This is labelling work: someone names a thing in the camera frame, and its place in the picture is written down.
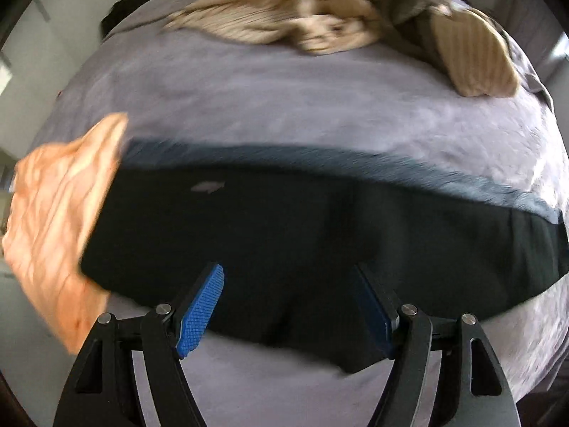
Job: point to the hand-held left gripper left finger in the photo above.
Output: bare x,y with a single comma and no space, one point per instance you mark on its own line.
201,307

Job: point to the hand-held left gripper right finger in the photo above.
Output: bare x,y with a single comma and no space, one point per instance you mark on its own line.
372,307

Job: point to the black pants with patterned waistband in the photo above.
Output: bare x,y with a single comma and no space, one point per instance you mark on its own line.
266,240

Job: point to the orange cloth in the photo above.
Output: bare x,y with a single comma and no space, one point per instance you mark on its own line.
49,213

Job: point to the grey embossed plush blanket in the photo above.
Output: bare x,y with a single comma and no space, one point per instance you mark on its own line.
275,98

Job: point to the grey-brown cloth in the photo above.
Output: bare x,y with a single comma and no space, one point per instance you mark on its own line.
409,9

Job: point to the dark cloth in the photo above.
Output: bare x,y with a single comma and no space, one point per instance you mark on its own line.
122,13

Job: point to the beige striped cloth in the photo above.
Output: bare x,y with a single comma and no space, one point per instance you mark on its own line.
266,4

